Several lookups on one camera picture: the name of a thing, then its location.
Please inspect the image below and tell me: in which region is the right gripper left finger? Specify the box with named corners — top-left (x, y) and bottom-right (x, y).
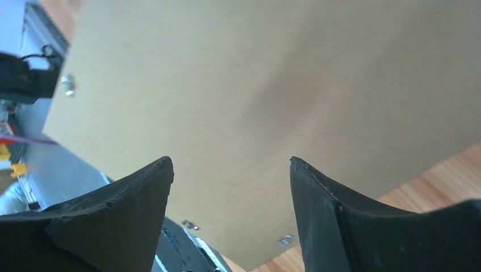
top-left (1, 156), bottom-right (174, 271)

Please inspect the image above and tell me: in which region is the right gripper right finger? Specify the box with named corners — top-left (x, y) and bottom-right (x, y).
top-left (290, 156), bottom-right (480, 271)

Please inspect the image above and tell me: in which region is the brown backing board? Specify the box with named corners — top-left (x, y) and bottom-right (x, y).
top-left (44, 1), bottom-right (480, 271)

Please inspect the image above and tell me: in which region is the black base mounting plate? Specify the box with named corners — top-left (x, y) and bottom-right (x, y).
top-left (101, 176), bottom-right (234, 272)

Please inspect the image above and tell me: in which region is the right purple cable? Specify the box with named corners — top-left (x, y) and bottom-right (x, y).
top-left (0, 133), bottom-right (59, 146)

